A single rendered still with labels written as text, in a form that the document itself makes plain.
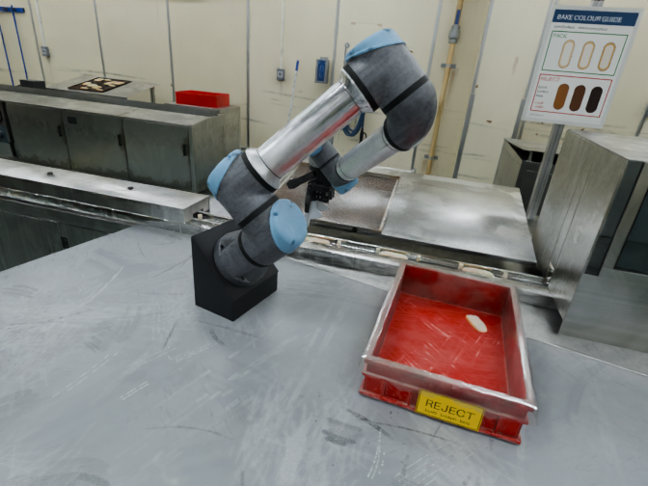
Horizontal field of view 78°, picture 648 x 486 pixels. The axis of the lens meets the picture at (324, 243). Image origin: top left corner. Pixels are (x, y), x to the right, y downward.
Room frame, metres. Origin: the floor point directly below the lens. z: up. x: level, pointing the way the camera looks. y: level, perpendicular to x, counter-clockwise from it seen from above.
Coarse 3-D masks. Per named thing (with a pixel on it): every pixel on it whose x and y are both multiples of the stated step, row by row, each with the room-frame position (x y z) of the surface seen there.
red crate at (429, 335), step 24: (408, 312) 0.95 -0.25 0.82; (432, 312) 0.96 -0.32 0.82; (456, 312) 0.97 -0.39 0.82; (480, 312) 0.98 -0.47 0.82; (408, 336) 0.84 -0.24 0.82; (432, 336) 0.85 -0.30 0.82; (456, 336) 0.86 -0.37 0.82; (480, 336) 0.87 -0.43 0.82; (408, 360) 0.75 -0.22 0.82; (432, 360) 0.76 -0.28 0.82; (456, 360) 0.76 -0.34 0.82; (480, 360) 0.77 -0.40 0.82; (504, 360) 0.78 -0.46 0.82; (384, 384) 0.62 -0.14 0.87; (480, 384) 0.69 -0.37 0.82; (504, 384) 0.70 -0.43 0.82; (408, 408) 0.60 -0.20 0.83; (504, 432) 0.55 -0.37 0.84
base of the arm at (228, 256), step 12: (228, 240) 0.91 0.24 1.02; (240, 240) 0.88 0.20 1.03; (216, 252) 0.90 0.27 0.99; (228, 252) 0.88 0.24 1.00; (240, 252) 0.87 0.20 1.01; (216, 264) 0.89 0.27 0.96; (228, 264) 0.87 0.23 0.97; (240, 264) 0.87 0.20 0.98; (252, 264) 0.87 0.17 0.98; (228, 276) 0.87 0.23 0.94; (240, 276) 0.88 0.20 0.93; (252, 276) 0.88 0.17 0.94
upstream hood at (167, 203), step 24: (0, 168) 1.64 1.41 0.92; (24, 168) 1.67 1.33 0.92; (48, 168) 1.70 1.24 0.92; (48, 192) 1.51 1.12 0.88; (72, 192) 1.47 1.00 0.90; (96, 192) 1.45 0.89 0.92; (120, 192) 1.47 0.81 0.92; (144, 192) 1.50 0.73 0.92; (168, 192) 1.52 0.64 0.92; (168, 216) 1.37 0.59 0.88; (192, 216) 1.41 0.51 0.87
